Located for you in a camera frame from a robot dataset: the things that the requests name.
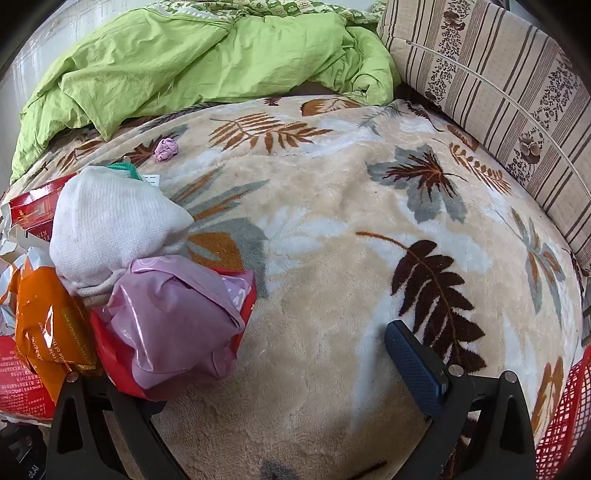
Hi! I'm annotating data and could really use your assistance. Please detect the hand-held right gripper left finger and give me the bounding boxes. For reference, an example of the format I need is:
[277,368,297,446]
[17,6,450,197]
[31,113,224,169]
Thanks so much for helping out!
[46,369,186,480]

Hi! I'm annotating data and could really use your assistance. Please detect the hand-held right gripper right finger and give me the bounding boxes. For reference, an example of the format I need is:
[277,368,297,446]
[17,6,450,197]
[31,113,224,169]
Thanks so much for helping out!
[385,320,537,480]

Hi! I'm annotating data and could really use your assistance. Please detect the red printed package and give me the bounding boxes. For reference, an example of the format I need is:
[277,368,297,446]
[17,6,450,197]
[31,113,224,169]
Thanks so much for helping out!
[0,336,59,422]

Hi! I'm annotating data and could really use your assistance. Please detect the red plastic bag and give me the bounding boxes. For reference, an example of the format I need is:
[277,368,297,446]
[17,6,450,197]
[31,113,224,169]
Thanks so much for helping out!
[89,269,257,403]

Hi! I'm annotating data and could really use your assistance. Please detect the pink plastic bag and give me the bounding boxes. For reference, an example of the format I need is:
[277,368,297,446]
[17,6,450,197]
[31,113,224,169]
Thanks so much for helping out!
[99,256,248,402]

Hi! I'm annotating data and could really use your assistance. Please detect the orange snack packet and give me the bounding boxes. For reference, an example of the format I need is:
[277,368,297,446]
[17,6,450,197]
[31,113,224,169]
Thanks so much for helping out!
[13,256,100,403]

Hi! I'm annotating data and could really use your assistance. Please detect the red mesh basket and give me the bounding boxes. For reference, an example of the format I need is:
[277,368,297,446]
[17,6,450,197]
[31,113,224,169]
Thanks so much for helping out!
[533,345,591,480]

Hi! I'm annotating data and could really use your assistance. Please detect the white knit sock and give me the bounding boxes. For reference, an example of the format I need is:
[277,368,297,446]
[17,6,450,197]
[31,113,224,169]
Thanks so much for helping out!
[48,166,195,299]

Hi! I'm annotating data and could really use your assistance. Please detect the silver foil wrapper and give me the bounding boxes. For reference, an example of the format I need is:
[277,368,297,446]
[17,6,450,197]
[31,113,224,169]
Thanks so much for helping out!
[0,202,34,339]

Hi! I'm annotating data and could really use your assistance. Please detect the red cardboard box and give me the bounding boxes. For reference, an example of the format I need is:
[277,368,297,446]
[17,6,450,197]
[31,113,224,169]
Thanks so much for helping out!
[9,173,77,241]

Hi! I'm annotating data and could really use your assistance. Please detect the pink paper ball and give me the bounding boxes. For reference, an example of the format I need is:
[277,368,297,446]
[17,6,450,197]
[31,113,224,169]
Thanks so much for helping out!
[154,136,180,162]

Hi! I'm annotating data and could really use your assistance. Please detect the beige leaf print blanket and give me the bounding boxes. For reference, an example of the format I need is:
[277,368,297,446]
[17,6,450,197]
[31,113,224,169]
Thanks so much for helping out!
[9,95,586,480]

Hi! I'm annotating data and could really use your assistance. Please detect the striped floral cushion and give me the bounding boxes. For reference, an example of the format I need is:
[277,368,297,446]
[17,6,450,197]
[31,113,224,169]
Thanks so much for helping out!
[376,0,591,278]

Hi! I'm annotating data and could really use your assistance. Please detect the green quilt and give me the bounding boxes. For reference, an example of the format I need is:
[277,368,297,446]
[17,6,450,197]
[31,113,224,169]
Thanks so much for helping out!
[10,6,402,182]

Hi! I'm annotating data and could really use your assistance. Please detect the green patterned bed sheet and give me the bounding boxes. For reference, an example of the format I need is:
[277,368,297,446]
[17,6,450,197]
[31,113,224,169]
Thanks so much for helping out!
[148,0,389,25]

